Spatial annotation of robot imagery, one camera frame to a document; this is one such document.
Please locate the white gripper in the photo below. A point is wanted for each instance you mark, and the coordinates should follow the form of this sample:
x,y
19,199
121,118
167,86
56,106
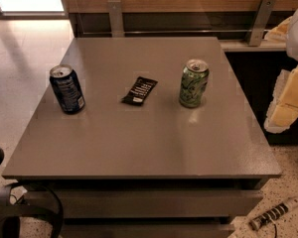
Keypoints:
x,y
284,106

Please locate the dark blue pepsi can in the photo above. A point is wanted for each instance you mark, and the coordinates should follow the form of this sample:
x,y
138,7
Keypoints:
x,y
66,87

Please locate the green soda can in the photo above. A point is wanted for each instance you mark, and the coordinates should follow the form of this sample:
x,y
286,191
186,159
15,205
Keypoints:
x,y
194,82

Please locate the black snack bar wrapper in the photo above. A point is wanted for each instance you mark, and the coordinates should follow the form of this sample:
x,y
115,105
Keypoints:
x,y
139,91

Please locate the black chair base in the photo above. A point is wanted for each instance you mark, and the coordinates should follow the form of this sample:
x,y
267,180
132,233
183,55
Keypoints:
x,y
10,213

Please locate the right metal bracket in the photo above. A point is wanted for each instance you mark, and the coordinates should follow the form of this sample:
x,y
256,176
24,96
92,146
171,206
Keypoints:
x,y
256,32

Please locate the metal bracket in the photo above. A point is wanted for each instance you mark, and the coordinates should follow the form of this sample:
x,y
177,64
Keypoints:
x,y
115,18
256,32

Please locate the wooden wall counter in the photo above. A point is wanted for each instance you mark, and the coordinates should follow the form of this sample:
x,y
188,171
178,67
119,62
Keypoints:
x,y
175,15

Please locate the left metal bracket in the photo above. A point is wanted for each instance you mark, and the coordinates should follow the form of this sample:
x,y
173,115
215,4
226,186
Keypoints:
x,y
115,18

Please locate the horizontal metal rail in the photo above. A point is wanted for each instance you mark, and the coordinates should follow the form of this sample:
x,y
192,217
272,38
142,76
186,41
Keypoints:
x,y
208,32

